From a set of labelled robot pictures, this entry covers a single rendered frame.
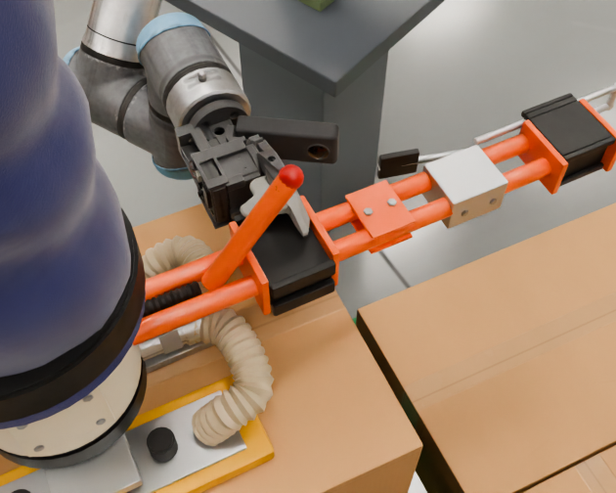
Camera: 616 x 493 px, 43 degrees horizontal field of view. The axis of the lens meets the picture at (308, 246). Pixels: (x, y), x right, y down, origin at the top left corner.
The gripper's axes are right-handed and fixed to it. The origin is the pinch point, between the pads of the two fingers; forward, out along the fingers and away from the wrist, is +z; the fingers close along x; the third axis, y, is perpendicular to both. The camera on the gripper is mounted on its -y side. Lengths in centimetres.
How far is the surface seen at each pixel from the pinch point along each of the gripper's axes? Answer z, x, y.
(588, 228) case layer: -16, -56, -67
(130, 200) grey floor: -106, -110, 7
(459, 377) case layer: 0, -55, -28
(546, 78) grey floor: -96, -111, -130
